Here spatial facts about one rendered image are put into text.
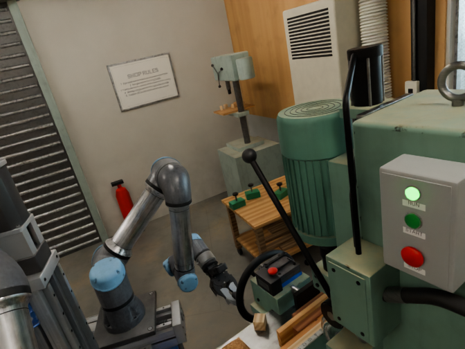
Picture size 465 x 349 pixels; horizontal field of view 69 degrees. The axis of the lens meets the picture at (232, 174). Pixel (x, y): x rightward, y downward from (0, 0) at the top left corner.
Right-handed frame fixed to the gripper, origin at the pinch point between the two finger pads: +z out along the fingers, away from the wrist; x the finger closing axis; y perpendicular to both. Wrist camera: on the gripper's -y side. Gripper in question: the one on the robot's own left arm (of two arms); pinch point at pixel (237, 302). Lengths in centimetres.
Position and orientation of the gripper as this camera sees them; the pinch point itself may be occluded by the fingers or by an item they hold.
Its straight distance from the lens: 137.6
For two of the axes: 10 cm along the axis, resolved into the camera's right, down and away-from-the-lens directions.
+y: -1.0, 6.9, 7.1
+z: 5.8, 6.3, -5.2
